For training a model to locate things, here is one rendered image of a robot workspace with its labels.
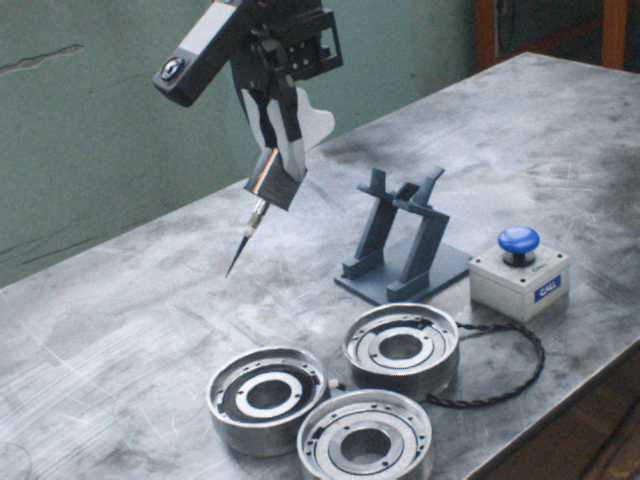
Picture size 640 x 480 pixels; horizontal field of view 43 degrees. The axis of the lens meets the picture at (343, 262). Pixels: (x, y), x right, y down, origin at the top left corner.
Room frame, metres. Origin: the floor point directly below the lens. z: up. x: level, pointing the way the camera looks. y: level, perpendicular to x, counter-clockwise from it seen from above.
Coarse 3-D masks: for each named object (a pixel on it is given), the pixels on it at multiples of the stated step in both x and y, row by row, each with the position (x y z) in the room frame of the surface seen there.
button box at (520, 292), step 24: (480, 264) 0.68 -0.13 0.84; (504, 264) 0.67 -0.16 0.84; (528, 264) 0.66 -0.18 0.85; (552, 264) 0.66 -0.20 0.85; (480, 288) 0.67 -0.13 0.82; (504, 288) 0.65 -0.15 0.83; (528, 288) 0.63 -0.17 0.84; (552, 288) 0.65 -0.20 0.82; (504, 312) 0.65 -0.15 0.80; (528, 312) 0.63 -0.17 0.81
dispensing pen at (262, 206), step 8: (264, 152) 0.74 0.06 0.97; (272, 152) 0.73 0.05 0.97; (264, 160) 0.73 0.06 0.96; (256, 168) 0.74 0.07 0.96; (256, 176) 0.73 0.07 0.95; (248, 184) 0.73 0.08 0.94; (256, 184) 0.72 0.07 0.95; (264, 200) 0.72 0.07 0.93; (256, 208) 0.72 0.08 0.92; (264, 208) 0.72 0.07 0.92; (280, 208) 0.73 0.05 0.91; (256, 216) 0.71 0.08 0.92; (248, 224) 0.71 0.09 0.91; (256, 224) 0.71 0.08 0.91; (248, 232) 0.71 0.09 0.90; (240, 248) 0.70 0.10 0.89; (232, 264) 0.69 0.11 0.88
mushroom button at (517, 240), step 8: (504, 232) 0.68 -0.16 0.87; (512, 232) 0.68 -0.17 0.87; (520, 232) 0.68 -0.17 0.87; (528, 232) 0.68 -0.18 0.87; (536, 232) 0.68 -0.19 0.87; (504, 240) 0.67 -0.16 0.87; (512, 240) 0.67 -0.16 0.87; (520, 240) 0.66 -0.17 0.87; (528, 240) 0.66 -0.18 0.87; (536, 240) 0.67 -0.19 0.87; (504, 248) 0.67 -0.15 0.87; (512, 248) 0.66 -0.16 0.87; (520, 248) 0.66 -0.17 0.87; (528, 248) 0.66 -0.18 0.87; (520, 256) 0.67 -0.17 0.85
